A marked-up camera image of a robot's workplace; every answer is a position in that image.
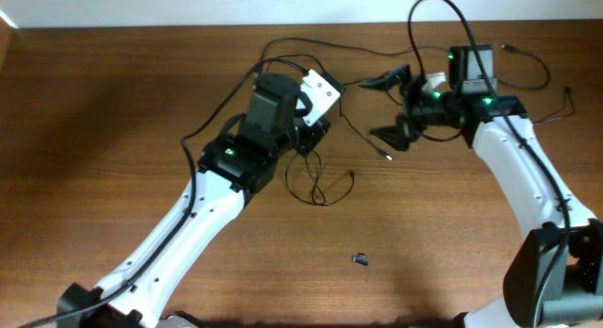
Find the small black adapter plug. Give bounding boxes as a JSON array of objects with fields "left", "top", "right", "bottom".
[{"left": 351, "top": 254, "right": 368, "bottom": 267}]

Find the thick black USB-A cable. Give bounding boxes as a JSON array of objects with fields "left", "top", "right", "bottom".
[{"left": 253, "top": 37, "right": 552, "bottom": 92}]

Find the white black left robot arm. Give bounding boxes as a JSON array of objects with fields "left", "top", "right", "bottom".
[{"left": 57, "top": 70, "right": 345, "bottom": 327}]

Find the thin black USB cable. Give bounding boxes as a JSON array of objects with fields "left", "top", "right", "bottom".
[
  {"left": 285, "top": 99, "right": 394, "bottom": 207},
  {"left": 256, "top": 53, "right": 576, "bottom": 126}
]

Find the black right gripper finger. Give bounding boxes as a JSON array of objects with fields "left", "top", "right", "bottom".
[
  {"left": 369, "top": 125, "right": 410, "bottom": 152},
  {"left": 360, "top": 64, "right": 411, "bottom": 90}
]

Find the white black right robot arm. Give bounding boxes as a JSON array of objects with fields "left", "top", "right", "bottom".
[{"left": 361, "top": 44, "right": 602, "bottom": 327}]

